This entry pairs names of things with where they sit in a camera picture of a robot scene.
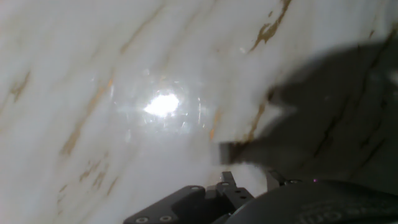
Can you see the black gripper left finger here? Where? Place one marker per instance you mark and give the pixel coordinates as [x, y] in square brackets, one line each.
[186, 205]

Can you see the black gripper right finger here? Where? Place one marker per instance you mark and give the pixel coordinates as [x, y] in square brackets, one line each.
[275, 180]

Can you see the marble pattern board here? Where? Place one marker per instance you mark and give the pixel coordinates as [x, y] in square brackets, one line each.
[93, 93]

